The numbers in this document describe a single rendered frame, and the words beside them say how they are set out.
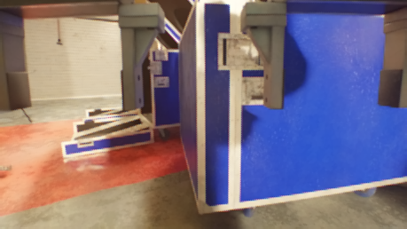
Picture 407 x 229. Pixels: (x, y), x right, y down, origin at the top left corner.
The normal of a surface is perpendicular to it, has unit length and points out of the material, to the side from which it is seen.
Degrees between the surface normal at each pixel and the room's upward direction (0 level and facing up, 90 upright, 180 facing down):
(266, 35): 90
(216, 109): 90
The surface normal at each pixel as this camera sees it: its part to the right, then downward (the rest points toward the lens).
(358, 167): 0.18, 0.12
